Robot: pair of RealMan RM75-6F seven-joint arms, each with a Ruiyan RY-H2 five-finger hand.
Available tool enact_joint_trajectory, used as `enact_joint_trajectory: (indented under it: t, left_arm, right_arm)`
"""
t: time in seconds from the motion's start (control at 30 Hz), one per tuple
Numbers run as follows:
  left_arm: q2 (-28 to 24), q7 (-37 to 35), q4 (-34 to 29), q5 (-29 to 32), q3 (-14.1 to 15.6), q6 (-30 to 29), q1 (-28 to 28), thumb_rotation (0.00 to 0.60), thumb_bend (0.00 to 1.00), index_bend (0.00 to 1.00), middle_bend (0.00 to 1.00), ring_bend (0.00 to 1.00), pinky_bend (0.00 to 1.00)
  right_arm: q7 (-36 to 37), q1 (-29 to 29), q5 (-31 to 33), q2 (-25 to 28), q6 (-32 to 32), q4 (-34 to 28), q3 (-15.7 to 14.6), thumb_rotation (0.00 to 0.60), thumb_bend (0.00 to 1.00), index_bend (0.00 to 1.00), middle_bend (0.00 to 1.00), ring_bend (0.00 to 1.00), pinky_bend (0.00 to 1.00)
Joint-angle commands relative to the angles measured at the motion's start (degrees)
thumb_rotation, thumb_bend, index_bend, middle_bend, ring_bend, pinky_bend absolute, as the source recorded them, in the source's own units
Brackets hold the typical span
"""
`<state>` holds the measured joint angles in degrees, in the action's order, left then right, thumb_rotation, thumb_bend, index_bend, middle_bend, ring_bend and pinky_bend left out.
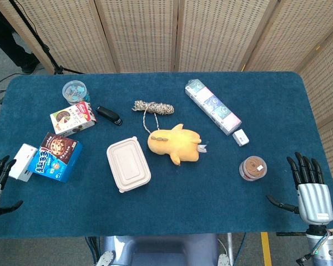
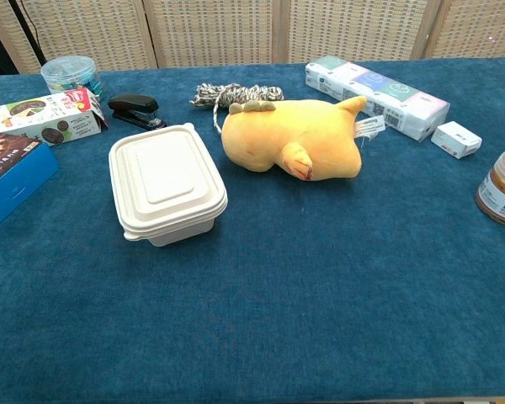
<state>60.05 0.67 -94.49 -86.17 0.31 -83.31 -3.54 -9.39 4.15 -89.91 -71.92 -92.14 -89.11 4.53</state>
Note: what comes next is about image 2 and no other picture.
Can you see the blue cookie box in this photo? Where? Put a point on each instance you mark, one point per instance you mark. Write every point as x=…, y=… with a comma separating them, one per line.
x=8, y=177

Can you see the yellow plush toy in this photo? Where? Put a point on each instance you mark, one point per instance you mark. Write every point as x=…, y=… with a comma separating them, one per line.
x=278, y=134

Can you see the clear jar of binder clips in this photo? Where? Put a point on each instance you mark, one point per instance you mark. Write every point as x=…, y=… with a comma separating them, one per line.
x=67, y=76

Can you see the pastel tissue multipack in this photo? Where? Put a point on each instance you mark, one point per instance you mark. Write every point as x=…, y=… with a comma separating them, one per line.
x=362, y=84

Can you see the black stapler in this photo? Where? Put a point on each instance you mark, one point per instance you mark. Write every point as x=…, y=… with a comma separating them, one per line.
x=132, y=103

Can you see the small white box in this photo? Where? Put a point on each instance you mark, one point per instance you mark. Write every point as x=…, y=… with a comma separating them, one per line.
x=454, y=139

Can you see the blue table cloth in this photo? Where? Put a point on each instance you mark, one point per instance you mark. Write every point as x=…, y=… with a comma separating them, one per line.
x=278, y=294

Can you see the white cookie snack box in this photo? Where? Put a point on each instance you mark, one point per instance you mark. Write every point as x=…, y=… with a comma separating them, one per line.
x=46, y=118

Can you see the white lidded food container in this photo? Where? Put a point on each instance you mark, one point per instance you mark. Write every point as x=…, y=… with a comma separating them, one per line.
x=164, y=177

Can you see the woven folding screen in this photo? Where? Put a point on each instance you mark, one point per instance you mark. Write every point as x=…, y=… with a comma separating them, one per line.
x=214, y=29

